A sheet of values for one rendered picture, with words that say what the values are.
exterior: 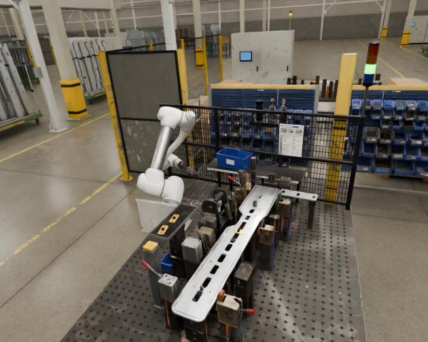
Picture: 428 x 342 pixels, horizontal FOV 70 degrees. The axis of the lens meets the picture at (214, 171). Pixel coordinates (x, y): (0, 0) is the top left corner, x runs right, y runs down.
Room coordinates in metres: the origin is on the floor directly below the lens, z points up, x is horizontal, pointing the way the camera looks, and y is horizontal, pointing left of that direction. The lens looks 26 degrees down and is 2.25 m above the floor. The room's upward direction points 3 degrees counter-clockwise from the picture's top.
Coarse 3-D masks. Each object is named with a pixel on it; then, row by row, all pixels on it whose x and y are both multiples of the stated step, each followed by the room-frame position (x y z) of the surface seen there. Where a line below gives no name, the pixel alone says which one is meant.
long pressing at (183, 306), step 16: (256, 192) 2.15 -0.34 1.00; (272, 192) 2.14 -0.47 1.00; (240, 208) 1.92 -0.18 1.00; (256, 208) 1.91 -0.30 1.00; (240, 224) 1.73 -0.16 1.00; (256, 224) 1.72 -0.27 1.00; (224, 240) 1.56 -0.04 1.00; (240, 240) 1.55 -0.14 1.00; (208, 256) 1.42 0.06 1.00; (208, 272) 1.29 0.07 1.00; (224, 272) 1.29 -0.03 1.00; (192, 288) 1.18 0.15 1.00; (208, 288) 1.18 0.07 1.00; (176, 304) 1.09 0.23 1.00; (192, 304) 1.08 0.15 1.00; (208, 304) 1.08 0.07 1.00; (192, 320) 1.00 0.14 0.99
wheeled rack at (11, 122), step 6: (24, 66) 8.37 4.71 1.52; (30, 90) 8.39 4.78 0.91; (36, 102) 8.37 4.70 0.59; (24, 114) 8.27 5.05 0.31; (36, 114) 8.33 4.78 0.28; (0, 120) 7.64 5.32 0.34; (6, 120) 7.73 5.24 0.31; (12, 120) 7.82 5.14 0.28; (18, 120) 7.78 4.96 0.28; (24, 120) 7.84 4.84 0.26; (30, 120) 7.99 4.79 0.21; (36, 120) 8.29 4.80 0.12; (0, 126) 7.29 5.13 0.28; (6, 126) 7.32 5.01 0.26; (12, 126) 7.47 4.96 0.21
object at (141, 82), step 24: (120, 72) 4.47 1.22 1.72; (144, 72) 4.32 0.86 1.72; (168, 72) 4.19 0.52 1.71; (120, 96) 4.50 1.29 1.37; (144, 96) 4.34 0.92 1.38; (168, 96) 4.21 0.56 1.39; (120, 120) 4.53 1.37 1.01; (144, 120) 4.36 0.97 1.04; (120, 144) 4.52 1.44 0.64; (144, 144) 4.39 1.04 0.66; (144, 168) 4.43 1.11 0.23; (192, 168) 4.11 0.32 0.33
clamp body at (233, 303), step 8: (224, 296) 1.07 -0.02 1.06; (232, 296) 1.07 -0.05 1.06; (224, 304) 1.02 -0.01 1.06; (232, 304) 1.02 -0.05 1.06; (240, 304) 1.03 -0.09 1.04; (224, 312) 1.01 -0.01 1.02; (232, 312) 0.99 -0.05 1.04; (240, 312) 1.03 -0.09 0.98; (224, 320) 1.01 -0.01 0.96; (232, 320) 0.99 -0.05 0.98; (224, 328) 1.02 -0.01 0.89; (232, 328) 1.01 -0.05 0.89; (224, 336) 1.02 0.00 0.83; (232, 336) 1.01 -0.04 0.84; (240, 336) 1.00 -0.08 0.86
